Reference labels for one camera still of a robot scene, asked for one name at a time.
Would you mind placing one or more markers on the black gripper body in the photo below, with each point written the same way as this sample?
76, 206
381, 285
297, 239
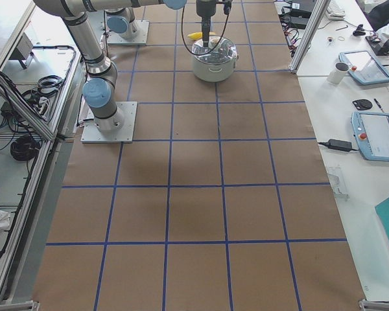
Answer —
205, 9

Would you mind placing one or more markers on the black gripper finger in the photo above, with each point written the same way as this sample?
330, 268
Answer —
206, 27

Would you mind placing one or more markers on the yellow plastic corn cob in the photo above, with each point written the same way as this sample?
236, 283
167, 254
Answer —
198, 35

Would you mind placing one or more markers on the glass pot lid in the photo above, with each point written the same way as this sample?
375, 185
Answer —
219, 51

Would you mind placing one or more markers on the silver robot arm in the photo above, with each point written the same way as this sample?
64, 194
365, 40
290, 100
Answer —
122, 22
99, 91

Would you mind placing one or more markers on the white mug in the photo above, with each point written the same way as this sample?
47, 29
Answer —
338, 73

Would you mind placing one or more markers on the far blue teach pendant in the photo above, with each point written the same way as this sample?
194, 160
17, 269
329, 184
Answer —
365, 68

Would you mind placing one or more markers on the blue teach pendant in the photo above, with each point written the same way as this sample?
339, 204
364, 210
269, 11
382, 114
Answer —
371, 131
365, 68

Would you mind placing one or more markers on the black computer mouse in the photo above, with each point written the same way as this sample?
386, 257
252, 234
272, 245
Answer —
362, 104

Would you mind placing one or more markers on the black power adapter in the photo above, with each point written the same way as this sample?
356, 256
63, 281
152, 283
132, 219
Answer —
340, 145

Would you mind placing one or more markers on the brown grid table mat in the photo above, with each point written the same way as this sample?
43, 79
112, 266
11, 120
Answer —
221, 201

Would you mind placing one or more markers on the near blue teach pendant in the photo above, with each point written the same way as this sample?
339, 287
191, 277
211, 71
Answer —
371, 131

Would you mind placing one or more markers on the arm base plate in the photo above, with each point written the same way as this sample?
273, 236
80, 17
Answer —
116, 129
140, 39

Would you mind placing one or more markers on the aluminium frame post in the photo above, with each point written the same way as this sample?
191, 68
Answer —
314, 21

